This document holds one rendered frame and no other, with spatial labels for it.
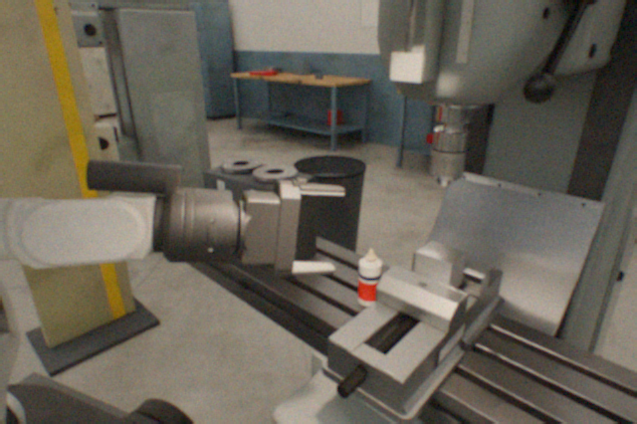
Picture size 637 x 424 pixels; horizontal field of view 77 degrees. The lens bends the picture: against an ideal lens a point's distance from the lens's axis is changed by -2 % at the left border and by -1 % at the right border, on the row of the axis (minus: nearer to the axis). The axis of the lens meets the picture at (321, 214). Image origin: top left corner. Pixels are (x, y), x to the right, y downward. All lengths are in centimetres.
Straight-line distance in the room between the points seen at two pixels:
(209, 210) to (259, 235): 7
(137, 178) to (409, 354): 40
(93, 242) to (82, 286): 184
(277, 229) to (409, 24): 27
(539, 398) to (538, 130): 53
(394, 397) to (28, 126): 179
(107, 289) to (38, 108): 91
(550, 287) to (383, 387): 48
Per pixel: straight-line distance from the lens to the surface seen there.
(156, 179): 48
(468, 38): 49
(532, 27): 52
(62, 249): 47
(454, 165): 59
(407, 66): 48
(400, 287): 64
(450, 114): 58
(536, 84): 46
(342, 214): 256
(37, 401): 129
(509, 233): 97
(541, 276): 94
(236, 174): 87
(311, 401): 75
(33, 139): 205
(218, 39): 786
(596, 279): 104
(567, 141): 94
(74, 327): 239
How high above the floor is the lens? 138
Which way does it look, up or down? 23 degrees down
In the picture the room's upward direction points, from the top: straight up
